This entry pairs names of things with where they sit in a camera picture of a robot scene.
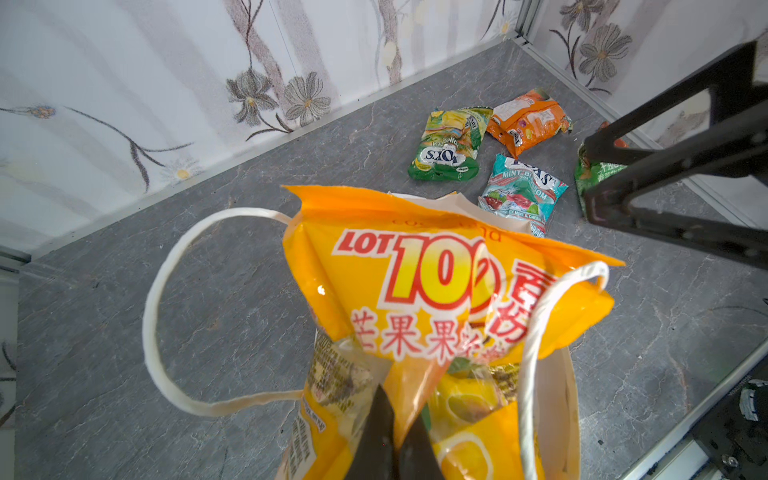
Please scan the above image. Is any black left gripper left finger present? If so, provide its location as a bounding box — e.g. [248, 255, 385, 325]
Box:
[344, 386, 396, 480]

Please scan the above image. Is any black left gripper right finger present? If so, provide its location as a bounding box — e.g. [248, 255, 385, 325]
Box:
[395, 419, 444, 480]

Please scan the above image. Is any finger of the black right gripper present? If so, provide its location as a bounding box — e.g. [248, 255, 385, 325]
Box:
[584, 113, 767, 270]
[584, 40, 759, 165]

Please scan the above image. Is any white cartoon paper gift bag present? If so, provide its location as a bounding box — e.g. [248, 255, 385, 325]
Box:
[142, 194, 579, 479]

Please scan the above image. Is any green snack packet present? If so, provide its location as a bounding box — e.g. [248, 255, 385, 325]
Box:
[574, 143, 626, 217]

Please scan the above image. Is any yellow Lot 100 candy bag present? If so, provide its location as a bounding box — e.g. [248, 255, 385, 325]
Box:
[283, 185, 618, 479]

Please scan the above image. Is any orange snack packet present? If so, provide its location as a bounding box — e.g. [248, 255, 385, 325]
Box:
[487, 89, 573, 159]

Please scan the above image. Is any teal Fox's mint bag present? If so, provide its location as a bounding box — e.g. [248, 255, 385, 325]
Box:
[478, 154, 568, 238]

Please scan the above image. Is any green Fox's candy bag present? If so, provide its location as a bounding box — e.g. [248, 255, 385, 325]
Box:
[408, 107, 493, 181]

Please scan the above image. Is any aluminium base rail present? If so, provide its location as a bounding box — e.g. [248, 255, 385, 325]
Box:
[623, 343, 767, 480]

